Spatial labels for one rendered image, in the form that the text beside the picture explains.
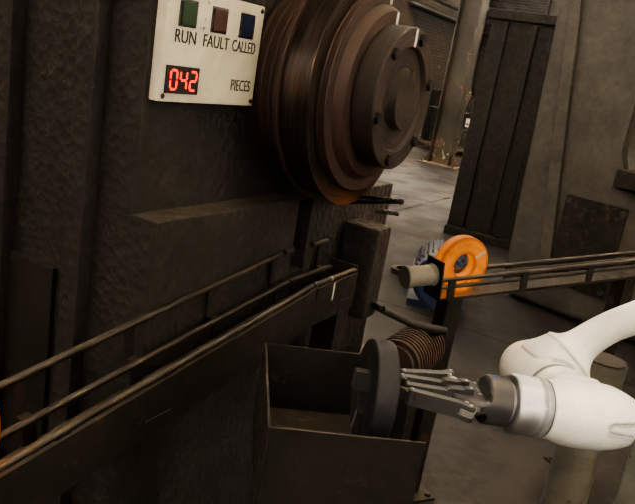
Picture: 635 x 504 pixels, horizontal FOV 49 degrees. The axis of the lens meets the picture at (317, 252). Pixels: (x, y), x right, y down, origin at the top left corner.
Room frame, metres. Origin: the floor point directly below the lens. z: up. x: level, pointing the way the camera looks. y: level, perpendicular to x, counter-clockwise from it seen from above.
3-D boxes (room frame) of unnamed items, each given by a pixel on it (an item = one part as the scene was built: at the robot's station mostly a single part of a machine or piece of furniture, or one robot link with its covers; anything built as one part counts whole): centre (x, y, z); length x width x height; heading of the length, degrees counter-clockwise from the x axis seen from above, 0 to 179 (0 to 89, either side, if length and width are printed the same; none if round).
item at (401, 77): (1.44, -0.10, 1.11); 0.28 x 0.06 x 0.28; 153
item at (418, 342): (1.71, -0.29, 0.27); 0.22 x 0.13 x 0.53; 153
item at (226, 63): (1.23, 0.24, 1.15); 0.26 x 0.02 x 0.18; 153
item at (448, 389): (0.95, -0.21, 0.72); 0.11 x 0.01 x 0.04; 99
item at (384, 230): (1.70, -0.11, 0.68); 0.11 x 0.08 x 0.24; 63
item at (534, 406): (0.98, -0.35, 0.71); 0.09 x 0.06 x 0.09; 8
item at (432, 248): (3.67, -0.68, 0.17); 0.57 x 0.31 x 0.34; 173
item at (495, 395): (0.97, -0.27, 0.72); 0.09 x 0.08 x 0.07; 98
